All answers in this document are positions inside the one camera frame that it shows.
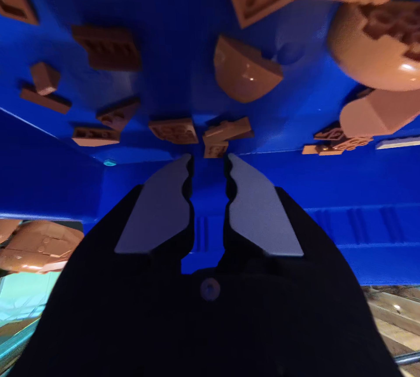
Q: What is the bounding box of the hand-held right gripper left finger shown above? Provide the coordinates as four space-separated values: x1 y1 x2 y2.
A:
114 153 195 256

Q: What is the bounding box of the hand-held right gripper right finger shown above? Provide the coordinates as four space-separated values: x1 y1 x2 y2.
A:
223 153 305 257

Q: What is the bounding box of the brown studded lego plate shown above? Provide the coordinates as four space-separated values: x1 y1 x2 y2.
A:
203 141 229 158

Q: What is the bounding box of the pile of brown lego pieces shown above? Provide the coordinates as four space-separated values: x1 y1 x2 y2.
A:
0 0 420 158

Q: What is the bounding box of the blue plastic bin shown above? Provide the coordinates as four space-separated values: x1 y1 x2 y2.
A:
0 0 420 287

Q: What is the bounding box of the brown lego body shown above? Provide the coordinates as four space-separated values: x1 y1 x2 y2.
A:
0 219 85 275

